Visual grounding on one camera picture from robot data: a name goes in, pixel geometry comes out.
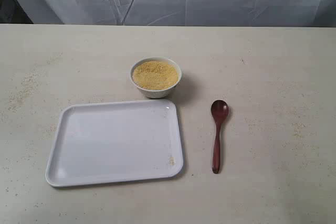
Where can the dark red wooden spoon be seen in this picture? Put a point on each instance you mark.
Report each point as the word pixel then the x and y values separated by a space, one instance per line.
pixel 219 111

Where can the beige food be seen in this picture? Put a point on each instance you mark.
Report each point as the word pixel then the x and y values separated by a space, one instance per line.
pixel 155 75

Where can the white ceramic bowl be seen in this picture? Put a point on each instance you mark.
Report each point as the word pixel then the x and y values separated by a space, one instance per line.
pixel 156 94

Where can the white rectangular plastic tray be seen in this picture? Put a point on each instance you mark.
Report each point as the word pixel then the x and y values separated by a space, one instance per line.
pixel 102 143

